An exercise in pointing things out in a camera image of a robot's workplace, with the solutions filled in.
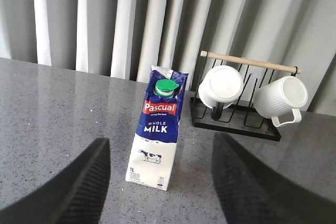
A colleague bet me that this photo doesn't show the Pascual whole milk carton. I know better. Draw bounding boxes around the Pascual whole milk carton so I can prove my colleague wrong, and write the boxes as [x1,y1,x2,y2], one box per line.
[125,66,188,190]

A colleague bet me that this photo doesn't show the white ribbed hanging mug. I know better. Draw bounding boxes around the white ribbed hanging mug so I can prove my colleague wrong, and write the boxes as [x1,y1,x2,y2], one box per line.
[253,76,308,127]

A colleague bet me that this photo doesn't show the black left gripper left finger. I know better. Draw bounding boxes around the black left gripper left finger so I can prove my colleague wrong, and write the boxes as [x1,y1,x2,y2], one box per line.
[1,138,110,223]

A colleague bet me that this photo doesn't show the black wire mug rack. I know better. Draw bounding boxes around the black wire mug rack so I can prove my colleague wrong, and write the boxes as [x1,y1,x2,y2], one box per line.
[190,51,302,141]

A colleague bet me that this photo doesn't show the white smooth hanging mug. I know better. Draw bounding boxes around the white smooth hanging mug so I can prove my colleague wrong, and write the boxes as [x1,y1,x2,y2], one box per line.
[198,66,244,120]

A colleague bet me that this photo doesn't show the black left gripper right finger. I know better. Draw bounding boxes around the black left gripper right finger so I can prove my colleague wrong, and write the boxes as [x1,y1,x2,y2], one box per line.
[211,132,335,223]

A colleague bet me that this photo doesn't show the grey curtain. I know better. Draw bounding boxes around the grey curtain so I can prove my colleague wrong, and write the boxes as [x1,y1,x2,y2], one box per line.
[1,0,335,115]

